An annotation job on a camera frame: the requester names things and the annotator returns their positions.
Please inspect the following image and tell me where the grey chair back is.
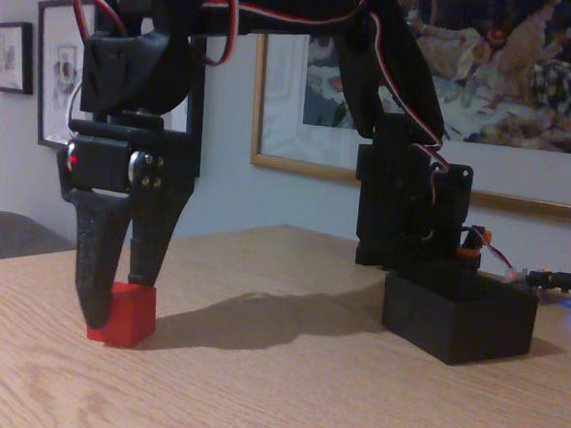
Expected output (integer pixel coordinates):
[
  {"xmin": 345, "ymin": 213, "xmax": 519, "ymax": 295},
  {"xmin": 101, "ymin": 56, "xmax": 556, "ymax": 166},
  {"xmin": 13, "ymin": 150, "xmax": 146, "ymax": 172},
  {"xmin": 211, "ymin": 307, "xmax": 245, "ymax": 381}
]
[{"xmin": 0, "ymin": 211, "xmax": 78, "ymax": 270}]

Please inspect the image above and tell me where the medium black picture frame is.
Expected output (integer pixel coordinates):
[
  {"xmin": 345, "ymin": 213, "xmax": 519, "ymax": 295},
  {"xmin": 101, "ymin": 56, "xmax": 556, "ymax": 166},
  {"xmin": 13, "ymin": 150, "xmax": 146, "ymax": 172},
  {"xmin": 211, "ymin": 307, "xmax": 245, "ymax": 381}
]
[{"xmin": 28, "ymin": 0, "xmax": 100, "ymax": 154}]

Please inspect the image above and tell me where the controller board with white connector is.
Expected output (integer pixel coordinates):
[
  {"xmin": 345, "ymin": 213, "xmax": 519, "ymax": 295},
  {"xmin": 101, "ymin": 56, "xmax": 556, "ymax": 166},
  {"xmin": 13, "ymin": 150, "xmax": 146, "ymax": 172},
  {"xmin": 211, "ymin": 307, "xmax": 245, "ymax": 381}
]
[{"xmin": 500, "ymin": 265, "xmax": 531, "ymax": 289}]

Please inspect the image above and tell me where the red cube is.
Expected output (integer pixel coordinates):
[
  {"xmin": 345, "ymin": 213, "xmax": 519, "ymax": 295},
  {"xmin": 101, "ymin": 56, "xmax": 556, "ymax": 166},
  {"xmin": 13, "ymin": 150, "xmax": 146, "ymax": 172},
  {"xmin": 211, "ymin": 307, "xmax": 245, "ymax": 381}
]
[{"xmin": 84, "ymin": 280, "xmax": 159, "ymax": 351}]

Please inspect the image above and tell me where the black plastic box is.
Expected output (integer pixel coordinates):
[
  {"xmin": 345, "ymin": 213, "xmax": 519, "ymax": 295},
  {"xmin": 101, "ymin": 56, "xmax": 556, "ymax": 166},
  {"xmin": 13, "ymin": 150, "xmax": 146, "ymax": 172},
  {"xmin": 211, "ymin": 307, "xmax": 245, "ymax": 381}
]
[{"xmin": 378, "ymin": 267, "xmax": 541, "ymax": 372}]

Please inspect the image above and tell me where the short red servo wire loop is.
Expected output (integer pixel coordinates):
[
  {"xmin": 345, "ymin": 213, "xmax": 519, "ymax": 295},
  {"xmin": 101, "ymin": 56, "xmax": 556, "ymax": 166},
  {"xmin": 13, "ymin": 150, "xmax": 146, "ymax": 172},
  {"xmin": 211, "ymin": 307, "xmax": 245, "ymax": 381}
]
[{"xmin": 70, "ymin": 0, "xmax": 131, "ymax": 41}]

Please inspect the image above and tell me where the small black picture frame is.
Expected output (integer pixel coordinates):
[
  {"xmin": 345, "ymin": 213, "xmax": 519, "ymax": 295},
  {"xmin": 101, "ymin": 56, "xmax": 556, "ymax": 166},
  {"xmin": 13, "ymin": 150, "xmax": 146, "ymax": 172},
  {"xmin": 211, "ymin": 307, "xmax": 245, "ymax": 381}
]
[{"xmin": 0, "ymin": 19, "xmax": 39, "ymax": 97}]

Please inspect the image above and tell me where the white red base wire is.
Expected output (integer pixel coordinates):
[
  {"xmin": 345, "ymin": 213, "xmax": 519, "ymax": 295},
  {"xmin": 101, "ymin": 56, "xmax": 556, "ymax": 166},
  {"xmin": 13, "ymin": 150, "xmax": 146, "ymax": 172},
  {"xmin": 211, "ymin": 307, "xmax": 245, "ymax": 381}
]
[{"xmin": 475, "ymin": 233, "xmax": 516, "ymax": 273}]

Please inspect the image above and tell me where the long red white servo cable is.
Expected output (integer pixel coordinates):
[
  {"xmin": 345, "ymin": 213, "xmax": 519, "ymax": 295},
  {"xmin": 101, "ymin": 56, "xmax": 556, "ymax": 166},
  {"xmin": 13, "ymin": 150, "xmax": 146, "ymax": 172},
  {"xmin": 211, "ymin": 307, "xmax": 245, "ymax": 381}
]
[{"xmin": 184, "ymin": 0, "xmax": 470, "ymax": 176}]

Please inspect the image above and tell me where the black power cable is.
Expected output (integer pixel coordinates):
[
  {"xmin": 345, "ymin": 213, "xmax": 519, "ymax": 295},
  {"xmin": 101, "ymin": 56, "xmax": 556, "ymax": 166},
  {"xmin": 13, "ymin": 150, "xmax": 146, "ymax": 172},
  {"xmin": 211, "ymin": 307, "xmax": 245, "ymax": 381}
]
[{"xmin": 526, "ymin": 267, "xmax": 571, "ymax": 292}]

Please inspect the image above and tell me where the orange table clamp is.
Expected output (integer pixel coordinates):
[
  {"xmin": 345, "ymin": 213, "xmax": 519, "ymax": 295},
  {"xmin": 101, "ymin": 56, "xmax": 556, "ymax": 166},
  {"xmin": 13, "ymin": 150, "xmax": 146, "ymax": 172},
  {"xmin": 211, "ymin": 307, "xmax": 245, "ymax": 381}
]
[{"xmin": 457, "ymin": 224, "xmax": 493, "ymax": 261}]

